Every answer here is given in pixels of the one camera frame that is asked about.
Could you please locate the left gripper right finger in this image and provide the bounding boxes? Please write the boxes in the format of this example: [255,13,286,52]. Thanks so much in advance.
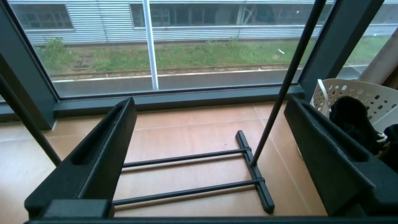
[283,95,398,217]

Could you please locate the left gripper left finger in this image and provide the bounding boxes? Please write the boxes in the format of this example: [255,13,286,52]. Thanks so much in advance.
[24,96,138,218]

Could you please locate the black clothes rack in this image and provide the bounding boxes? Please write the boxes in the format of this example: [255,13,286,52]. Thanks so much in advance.
[0,0,328,215]

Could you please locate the white laundry basket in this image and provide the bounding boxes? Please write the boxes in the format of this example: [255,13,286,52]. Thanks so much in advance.
[310,78,398,134]

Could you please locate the beige curtain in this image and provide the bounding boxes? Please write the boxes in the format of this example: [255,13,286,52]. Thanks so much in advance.
[359,27,398,91]

